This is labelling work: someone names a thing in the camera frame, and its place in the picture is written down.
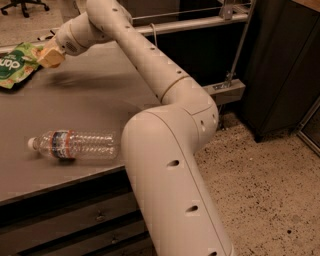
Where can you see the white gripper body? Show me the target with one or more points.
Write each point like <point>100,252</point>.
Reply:
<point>65,42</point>

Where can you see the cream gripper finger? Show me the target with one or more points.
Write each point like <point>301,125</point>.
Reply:
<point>50,44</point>
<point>51,57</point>

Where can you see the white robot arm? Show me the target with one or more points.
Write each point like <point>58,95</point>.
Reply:
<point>159,143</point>

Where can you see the green rice chip bag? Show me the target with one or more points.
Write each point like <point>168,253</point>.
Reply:
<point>19,64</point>

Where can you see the black office chair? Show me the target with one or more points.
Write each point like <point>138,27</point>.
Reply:
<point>23,4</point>

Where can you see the clear plastic water bottle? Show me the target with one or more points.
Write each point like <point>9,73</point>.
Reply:
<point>70,144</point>

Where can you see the grey drawer cabinet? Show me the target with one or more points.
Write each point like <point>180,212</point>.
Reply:
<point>96,216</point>

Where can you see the dark cabinet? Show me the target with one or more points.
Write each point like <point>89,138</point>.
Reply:
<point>280,66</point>

